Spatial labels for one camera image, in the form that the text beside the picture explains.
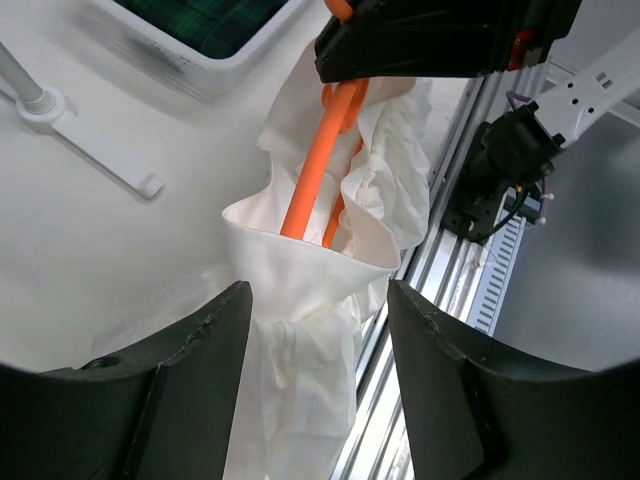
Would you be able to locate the orange plastic hanger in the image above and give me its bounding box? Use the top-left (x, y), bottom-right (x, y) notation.
top-left (279, 0), bottom-right (371, 250)

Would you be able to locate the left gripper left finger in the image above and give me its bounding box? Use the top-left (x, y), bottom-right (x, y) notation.
top-left (1, 281), bottom-right (253, 479)

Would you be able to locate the white plastic basket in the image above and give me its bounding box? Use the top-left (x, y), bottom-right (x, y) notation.
top-left (76, 1), bottom-right (310, 102)

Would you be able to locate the metal clothes rack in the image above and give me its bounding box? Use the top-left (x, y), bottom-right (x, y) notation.
top-left (1, 46), bottom-right (164, 200)

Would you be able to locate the green plaid skirt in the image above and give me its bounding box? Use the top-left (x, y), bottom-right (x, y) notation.
top-left (119, 0), bottom-right (287, 59)

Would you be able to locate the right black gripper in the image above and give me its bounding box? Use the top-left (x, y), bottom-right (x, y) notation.
top-left (314, 0), bottom-right (580, 83)

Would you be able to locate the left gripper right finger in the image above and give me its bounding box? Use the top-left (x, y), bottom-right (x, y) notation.
top-left (387, 280), bottom-right (639, 479)

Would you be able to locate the right black mount plate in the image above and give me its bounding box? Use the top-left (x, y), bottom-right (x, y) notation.
top-left (441, 194), bottom-right (503, 245)

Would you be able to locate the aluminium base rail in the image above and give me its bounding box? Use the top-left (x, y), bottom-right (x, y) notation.
top-left (327, 54), bottom-right (591, 480)

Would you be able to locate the slotted cable duct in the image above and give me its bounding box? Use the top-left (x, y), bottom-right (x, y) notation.
top-left (468, 216), bottom-right (526, 336)

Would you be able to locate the white ruffled skirt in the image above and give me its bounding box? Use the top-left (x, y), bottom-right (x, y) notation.
top-left (93, 49), bottom-right (431, 479)

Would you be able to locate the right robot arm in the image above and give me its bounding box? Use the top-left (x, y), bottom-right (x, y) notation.
top-left (314, 1), bottom-right (639, 244)

